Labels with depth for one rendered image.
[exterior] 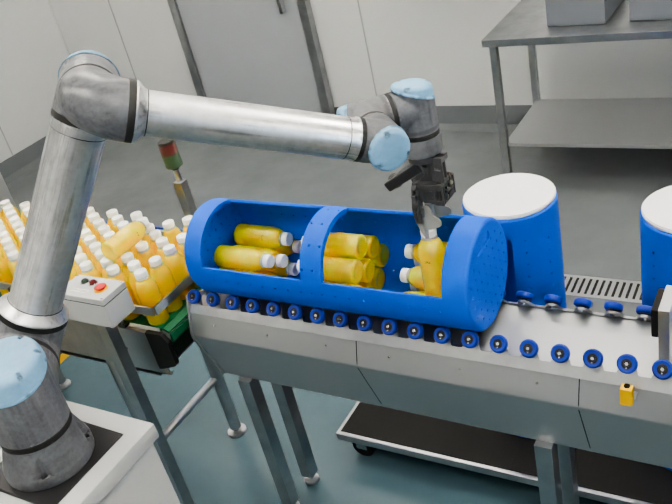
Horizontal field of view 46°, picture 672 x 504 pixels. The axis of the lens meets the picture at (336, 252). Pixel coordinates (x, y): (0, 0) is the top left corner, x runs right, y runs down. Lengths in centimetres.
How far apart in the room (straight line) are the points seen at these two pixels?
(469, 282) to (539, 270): 61
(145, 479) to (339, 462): 140
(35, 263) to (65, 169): 22
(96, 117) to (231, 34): 483
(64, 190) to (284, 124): 46
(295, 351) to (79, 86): 110
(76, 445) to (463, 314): 91
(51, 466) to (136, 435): 18
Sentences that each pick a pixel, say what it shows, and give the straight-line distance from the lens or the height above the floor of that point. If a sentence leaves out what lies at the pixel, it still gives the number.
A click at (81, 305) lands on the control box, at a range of 243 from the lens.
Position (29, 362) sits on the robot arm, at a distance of 167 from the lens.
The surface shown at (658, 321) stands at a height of 105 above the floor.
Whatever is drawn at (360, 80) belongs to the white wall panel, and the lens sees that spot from 586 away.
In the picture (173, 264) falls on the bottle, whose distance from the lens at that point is 252.
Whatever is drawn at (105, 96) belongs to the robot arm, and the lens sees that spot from 146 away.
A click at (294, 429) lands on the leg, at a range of 289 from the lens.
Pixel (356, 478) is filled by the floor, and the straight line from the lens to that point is 306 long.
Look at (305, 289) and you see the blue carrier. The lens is 210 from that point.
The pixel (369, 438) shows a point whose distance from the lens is 298.
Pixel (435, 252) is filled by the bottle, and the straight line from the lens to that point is 190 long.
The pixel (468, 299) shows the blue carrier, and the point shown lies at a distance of 188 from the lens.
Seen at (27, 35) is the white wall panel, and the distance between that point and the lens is 736.
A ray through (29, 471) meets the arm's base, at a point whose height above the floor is 115.
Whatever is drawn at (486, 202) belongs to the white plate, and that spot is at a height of 104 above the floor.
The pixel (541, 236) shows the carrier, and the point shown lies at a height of 94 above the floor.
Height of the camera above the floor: 219
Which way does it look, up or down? 30 degrees down
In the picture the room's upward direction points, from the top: 14 degrees counter-clockwise
